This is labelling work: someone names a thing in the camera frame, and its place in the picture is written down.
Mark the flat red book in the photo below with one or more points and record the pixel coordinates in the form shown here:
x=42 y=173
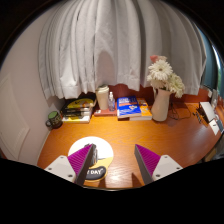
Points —
x=100 y=113

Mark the small clear pump bottle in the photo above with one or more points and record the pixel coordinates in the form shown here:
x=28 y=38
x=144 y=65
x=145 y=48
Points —
x=111 y=103

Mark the white ceramic vase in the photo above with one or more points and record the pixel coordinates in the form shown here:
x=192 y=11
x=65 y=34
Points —
x=160 y=108

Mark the blue book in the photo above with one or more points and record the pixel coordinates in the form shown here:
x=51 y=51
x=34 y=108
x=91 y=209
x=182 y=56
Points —
x=128 y=106

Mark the white paper sheet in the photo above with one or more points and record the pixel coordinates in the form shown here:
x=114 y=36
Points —
x=214 y=127

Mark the grey black computer mouse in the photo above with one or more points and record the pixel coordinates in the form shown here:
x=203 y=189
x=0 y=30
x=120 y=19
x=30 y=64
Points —
x=97 y=156

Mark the white laptop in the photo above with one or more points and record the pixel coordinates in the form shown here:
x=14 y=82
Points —
x=208 y=111

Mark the white flower bouquet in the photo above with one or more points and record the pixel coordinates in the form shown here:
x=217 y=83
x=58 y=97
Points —
x=163 y=75

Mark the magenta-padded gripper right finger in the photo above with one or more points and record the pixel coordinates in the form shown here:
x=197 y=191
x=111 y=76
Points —
x=147 y=160

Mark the white round mouse pad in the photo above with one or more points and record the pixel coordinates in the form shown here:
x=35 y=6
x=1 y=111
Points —
x=104 y=150

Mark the green mug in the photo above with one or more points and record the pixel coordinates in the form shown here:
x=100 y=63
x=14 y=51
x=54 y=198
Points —
x=54 y=119

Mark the yellow black book stack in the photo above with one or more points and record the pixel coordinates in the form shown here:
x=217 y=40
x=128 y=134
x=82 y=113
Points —
x=77 y=109

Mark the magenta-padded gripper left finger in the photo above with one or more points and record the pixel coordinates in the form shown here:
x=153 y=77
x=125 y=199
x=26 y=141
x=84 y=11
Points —
x=80 y=160

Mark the white pleated curtain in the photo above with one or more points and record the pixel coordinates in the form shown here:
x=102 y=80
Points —
x=113 y=46

